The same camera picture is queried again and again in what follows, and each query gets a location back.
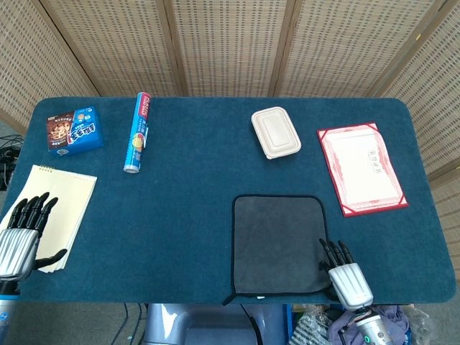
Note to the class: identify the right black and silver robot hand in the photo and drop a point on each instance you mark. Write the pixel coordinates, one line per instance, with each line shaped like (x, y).
(350, 284)

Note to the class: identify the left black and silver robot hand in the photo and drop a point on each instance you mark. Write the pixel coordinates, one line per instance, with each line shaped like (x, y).
(18, 248)

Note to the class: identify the grey cloth mat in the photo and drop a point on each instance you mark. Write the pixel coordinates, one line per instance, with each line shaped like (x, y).
(280, 244)

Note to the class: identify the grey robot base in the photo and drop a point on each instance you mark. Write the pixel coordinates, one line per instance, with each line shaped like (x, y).
(215, 323)

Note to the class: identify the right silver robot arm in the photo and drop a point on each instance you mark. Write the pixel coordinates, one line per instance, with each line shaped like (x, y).
(373, 330)

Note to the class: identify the purple cloth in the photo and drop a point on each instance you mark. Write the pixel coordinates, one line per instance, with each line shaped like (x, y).
(395, 318)

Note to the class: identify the striped plastic bag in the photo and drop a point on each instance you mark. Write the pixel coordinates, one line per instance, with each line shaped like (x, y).
(309, 330)

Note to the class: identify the pale yellow spiral notepad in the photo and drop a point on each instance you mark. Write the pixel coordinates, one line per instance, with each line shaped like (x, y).
(64, 201)

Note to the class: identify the blue storage crate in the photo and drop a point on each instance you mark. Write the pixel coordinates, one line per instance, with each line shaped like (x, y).
(289, 323)

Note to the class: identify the clear plastic bag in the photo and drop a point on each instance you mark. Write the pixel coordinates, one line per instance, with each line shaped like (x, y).
(418, 320)

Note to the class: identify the red certificate folder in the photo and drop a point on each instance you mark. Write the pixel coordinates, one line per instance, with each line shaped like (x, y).
(363, 169)

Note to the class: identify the blue snack box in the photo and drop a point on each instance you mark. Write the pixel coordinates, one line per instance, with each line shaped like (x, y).
(82, 136)

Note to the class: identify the blue plastic wrap roll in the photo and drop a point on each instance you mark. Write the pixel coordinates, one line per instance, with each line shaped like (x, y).
(138, 133)

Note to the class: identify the beige lidded food container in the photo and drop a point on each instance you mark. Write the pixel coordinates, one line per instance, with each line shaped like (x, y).
(276, 131)

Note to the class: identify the blue carpet table cover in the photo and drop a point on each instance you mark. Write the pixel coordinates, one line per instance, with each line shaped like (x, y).
(187, 215)

